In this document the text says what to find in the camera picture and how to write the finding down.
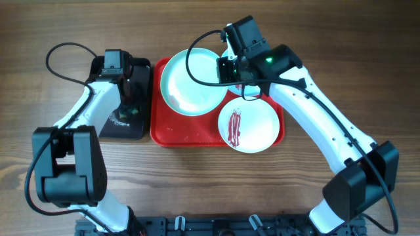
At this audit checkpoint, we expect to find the green yellow sponge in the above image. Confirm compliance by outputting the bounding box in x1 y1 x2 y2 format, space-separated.
118 106 140 120

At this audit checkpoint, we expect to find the light blue plate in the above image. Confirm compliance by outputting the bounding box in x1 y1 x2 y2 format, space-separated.
222 49 261 96
160 48 228 116

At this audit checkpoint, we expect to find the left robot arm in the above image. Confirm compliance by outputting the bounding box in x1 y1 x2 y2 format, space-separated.
24 66 144 235

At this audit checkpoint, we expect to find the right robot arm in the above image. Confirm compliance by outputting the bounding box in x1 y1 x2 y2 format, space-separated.
218 43 399 235

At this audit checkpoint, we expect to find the black plastic tray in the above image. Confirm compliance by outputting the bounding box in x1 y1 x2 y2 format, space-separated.
83 56 152 140

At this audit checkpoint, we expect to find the red plastic tray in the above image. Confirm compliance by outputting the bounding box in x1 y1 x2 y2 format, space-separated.
150 58 285 148

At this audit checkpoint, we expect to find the light blue plate top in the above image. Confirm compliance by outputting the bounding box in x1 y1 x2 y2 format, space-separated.
222 49 261 96

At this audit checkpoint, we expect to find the white plate with stain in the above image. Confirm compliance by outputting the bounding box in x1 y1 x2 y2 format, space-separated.
218 97 280 153

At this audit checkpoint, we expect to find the right black cable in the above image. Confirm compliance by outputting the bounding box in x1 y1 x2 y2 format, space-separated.
184 29 400 235

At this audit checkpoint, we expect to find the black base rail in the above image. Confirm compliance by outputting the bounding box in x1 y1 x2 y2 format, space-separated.
74 212 367 236

